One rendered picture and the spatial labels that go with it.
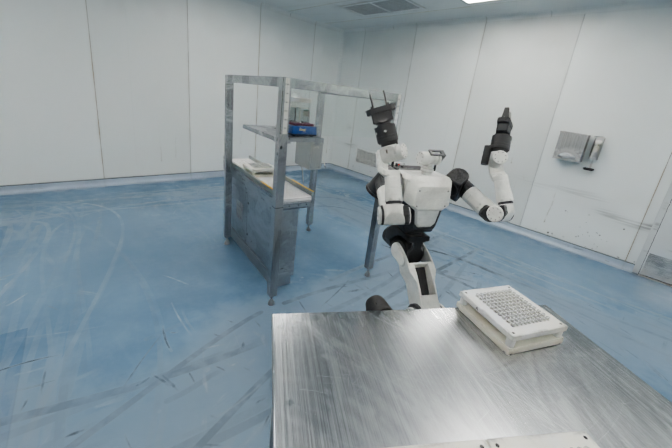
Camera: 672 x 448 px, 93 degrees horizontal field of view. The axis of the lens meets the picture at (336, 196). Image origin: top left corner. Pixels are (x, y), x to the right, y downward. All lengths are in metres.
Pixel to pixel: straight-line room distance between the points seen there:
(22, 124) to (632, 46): 7.07
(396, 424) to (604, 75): 4.66
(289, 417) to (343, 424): 0.12
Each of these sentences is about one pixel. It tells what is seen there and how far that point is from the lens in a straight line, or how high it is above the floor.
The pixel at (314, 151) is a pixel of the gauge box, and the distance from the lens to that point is 2.29.
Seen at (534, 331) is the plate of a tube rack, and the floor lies 0.92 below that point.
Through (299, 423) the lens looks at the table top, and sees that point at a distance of 0.88.
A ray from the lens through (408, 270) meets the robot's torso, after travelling 1.67.
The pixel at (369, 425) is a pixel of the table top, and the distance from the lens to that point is 0.90.
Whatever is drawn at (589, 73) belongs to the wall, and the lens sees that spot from 5.10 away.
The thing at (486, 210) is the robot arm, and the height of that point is 1.13.
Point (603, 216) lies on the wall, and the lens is 5.09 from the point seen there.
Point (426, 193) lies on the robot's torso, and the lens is 1.57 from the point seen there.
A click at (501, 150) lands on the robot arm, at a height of 1.41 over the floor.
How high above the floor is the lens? 1.55
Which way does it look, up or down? 17 degrees down
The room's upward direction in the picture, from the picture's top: 7 degrees clockwise
